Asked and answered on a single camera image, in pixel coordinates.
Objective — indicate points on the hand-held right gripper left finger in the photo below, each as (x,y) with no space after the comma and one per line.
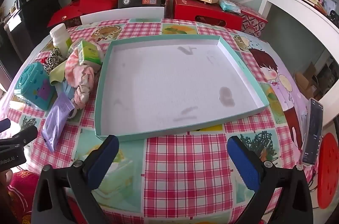
(106,160)

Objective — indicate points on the red patterned cushion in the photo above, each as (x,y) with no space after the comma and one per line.
(23,184)

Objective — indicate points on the yellow-green cloth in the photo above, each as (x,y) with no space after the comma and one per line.
(58,75)

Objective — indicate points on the purple face mask packet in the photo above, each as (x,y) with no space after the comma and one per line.
(57,120)

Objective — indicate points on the blue face mask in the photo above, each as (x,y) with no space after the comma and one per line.
(67,89)

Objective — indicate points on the cardboard boxes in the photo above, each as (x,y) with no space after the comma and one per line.
(304,81)

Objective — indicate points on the pink white knitted towel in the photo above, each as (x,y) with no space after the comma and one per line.
(75,70)

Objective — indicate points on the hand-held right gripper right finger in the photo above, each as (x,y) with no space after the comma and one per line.
(243,163)

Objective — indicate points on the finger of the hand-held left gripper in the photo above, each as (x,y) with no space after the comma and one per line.
(4,124)
(25,134)

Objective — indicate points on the dark floral box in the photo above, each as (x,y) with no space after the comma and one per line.
(72,22)

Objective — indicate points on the pink fabric scrunchie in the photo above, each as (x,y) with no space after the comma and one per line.
(82,97)

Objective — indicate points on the white board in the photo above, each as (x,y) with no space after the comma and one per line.
(121,15)

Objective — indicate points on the white plastic bottle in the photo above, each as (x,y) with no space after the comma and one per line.
(59,37)

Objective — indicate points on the pink checked tablecloth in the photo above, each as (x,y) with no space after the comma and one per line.
(185,173)

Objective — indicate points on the leopard print scrunchie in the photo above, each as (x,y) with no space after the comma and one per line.
(54,58)

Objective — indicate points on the smartphone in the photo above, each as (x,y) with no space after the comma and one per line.
(313,128)

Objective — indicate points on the black leather furniture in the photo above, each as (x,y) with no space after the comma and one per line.
(39,7)

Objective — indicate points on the red patterned box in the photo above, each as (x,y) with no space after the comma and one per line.
(251,22)

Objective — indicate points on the black box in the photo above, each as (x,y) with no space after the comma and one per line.
(137,1)

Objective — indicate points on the white tray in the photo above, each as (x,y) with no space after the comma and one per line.
(172,86)

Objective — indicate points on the red box with slot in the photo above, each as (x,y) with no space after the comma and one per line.
(201,12)

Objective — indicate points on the green tissue pack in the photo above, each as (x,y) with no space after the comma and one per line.
(88,52)

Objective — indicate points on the wet wipes pack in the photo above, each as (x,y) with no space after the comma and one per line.
(229,5)

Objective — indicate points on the red stool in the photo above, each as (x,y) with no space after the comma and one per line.
(329,173)

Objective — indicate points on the teal plastic case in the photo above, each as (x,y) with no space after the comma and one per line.
(31,83)

